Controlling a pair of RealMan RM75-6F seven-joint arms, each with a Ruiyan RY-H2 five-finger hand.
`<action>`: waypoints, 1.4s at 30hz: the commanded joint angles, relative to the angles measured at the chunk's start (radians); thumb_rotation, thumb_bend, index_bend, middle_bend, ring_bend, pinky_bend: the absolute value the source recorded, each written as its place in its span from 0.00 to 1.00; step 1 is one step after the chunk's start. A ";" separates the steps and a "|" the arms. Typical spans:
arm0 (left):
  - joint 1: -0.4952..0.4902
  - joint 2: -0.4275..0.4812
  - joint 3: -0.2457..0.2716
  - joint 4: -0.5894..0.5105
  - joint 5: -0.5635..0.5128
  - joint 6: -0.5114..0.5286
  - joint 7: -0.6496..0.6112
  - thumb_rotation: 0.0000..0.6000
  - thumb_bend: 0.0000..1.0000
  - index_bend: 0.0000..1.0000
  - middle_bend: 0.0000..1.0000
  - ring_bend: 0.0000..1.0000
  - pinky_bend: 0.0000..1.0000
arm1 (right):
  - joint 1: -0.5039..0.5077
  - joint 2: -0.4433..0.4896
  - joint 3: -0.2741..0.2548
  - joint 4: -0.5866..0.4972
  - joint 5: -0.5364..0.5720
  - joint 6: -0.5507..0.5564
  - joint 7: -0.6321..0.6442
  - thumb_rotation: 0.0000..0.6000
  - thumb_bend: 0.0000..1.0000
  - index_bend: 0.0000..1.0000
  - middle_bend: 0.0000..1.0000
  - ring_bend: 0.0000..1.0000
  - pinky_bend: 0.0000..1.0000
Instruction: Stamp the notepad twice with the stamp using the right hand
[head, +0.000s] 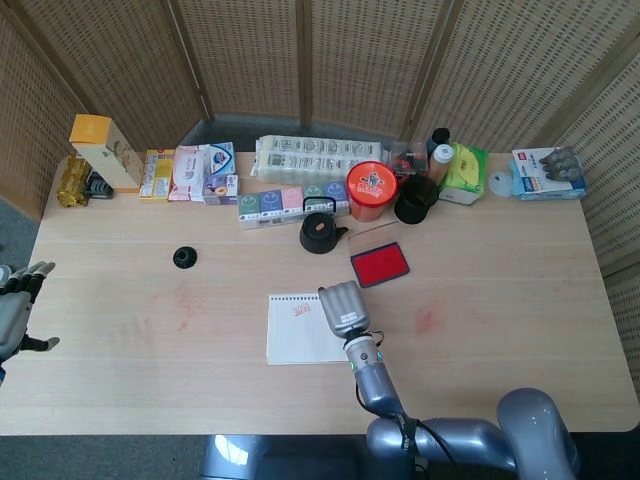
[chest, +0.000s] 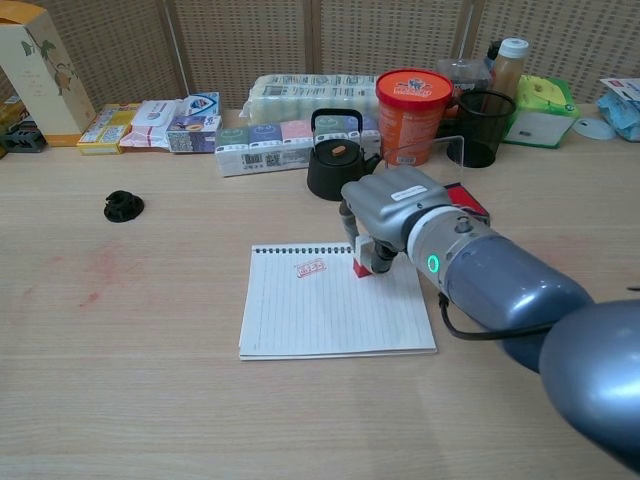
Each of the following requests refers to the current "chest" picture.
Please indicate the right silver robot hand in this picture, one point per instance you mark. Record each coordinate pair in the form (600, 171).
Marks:
(390, 205)

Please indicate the red and white stamp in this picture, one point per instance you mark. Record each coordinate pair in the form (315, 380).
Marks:
(361, 260)

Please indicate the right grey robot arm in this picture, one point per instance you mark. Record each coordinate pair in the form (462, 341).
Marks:
(510, 280)

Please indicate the white spiral lined notebook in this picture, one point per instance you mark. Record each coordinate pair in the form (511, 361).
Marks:
(320, 320)

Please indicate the black teapot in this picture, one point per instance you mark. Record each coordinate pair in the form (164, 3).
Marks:
(330, 170)

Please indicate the red ink pad clear lid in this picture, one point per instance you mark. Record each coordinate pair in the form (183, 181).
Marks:
(467, 197)

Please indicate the orange lidded tub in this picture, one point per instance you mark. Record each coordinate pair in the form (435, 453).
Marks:
(410, 115)

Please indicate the black mesh pen cup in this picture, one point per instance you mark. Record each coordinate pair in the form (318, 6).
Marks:
(487, 125)

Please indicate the clear wrapped paper roll pack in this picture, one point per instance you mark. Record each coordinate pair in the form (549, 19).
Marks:
(300, 97)

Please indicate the multicolour pocket tissue pack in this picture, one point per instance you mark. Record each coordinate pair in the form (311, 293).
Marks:
(260, 145)

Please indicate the clear plastic box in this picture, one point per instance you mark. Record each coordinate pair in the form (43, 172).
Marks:
(462, 75)

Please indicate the green tissue box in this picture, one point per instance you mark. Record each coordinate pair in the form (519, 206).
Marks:
(540, 110)

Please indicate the brown bottle white cap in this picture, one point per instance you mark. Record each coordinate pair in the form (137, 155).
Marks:
(507, 70)

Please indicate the dark bottle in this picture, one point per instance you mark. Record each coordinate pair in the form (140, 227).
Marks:
(492, 52)

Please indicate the purple small box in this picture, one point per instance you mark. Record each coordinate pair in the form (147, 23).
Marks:
(192, 135)

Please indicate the blue white soap box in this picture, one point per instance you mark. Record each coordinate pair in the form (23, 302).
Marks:
(202, 105)

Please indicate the wicker folding screen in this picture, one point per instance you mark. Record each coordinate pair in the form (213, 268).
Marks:
(250, 40)

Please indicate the white round disc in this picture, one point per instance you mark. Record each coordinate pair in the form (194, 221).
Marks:
(592, 127)

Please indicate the blue plastic packet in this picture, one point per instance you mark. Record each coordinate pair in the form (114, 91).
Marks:
(622, 110)

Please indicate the pink wet wipes pack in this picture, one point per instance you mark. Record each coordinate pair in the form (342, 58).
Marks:
(150, 125)

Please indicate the small black round holder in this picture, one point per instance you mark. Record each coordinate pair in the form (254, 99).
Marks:
(122, 207)

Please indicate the yellow flat box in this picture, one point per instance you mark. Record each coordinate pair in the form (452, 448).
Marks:
(105, 132)

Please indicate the tall cream yellow carton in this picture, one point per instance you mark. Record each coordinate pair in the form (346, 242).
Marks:
(40, 85)

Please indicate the dark grey stand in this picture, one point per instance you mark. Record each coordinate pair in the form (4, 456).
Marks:
(20, 140)

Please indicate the gold foil pack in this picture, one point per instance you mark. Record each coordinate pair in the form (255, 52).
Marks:
(10, 112)

